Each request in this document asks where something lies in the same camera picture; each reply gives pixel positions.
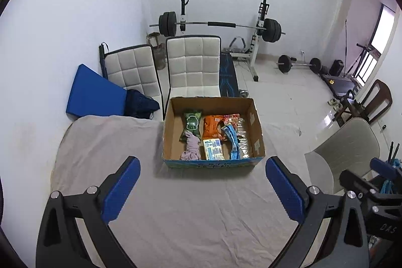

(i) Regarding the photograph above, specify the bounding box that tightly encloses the barbell on floor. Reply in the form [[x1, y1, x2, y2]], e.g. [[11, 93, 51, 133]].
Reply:
[[277, 55, 322, 74]]

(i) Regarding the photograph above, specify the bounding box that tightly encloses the dark wooden chair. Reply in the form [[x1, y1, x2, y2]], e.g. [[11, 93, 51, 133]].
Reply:
[[332, 79, 393, 127]]

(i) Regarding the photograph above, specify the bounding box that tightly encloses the orange snack packet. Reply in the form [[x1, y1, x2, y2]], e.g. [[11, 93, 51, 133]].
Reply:
[[202, 115, 226, 141]]

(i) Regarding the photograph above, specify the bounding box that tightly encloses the barbell on rack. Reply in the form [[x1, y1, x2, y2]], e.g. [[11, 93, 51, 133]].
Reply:
[[149, 12, 286, 43]]

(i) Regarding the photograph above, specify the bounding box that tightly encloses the white padded chair left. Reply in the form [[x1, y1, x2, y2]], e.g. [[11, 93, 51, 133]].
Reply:
[[99, 43, 164, 120]]

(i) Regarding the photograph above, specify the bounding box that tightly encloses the white padded chair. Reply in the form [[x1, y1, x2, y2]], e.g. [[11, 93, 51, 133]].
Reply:
[[166, 35, 221, 100], [99, 43, 164, 120]]

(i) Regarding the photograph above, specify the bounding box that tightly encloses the blue foam mat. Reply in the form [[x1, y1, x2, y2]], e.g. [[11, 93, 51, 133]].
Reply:
[[66, 64, 127, 118]]

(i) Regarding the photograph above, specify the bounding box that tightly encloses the yellow tissue pack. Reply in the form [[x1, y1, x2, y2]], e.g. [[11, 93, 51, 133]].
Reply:
[[203, 138, 225, 160]]

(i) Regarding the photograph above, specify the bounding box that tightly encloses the white padded chair right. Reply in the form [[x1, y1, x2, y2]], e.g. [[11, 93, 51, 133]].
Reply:
[[166, 35, 221, 100]]

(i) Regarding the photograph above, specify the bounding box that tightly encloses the red floral snack packet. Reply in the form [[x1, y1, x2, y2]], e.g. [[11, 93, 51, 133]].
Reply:
[[222, 114, 240, 129]]

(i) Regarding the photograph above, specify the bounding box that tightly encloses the open cardboard box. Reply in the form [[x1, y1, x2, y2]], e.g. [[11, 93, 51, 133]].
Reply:
[[162, 97, 266, 169]]

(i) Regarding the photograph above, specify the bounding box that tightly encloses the white barbell rack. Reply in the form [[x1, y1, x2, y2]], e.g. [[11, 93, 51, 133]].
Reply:
[[180, 0, 269, 82]]

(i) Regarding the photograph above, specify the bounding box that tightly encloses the lilac cloth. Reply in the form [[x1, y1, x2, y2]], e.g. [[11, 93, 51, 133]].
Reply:
[[181, 131, 201, 161]]

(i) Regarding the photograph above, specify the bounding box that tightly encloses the grey table cloth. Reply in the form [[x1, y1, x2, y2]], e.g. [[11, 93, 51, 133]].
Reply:
[[51, 116, 297, 267]]

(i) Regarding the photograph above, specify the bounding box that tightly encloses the blue plastic packet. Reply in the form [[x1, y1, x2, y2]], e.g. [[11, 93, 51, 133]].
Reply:
[[221, 123, 240, 160]]

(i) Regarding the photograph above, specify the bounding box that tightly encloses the beige plastic chair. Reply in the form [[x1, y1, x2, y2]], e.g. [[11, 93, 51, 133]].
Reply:
[[305, 118, 380, 194]]

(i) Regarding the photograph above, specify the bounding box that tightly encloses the green wet wipes packet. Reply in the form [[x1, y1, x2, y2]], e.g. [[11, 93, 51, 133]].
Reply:
[[179, 110, 202, 141]]

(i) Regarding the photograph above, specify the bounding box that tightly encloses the black blue exercise mat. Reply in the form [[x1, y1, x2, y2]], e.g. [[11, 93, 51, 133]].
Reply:
[[219, 53, 240, 97]]

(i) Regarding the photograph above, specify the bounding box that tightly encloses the dark blue bag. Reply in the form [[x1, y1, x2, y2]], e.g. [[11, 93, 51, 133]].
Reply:
[[124, 90, 160, 119]]

